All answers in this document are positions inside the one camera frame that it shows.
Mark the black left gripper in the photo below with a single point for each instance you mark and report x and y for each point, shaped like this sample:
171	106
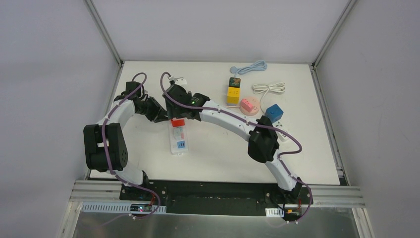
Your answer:
157	113

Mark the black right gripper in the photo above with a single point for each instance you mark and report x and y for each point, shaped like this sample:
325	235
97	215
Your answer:
177	110

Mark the orange-red cube socket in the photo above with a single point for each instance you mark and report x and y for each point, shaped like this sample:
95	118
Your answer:
177	122

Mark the white multicolour power strip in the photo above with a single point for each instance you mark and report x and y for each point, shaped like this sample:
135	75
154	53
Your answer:
178	138

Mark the blue cube socket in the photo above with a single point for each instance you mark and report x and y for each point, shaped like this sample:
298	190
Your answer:
274	113

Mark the white tower power strip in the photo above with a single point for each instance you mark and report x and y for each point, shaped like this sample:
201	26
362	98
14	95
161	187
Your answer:
281	136

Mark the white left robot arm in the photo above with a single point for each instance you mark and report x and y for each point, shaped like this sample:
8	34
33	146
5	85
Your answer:
105	147

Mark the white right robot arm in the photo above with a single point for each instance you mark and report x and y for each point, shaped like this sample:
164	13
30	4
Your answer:
260	134

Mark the yellow cube socket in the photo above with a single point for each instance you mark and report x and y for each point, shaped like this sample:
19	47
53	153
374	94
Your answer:
233	95

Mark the dark green cube socket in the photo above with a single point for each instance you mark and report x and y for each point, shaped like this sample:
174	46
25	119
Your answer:
234	82

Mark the pink round socket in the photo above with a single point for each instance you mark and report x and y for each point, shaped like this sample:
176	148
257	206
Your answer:
249	106

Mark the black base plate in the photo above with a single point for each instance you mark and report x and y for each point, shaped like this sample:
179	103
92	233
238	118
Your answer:
215	198

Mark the aluminium frame rail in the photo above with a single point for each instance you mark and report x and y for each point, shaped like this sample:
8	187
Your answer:
321	195

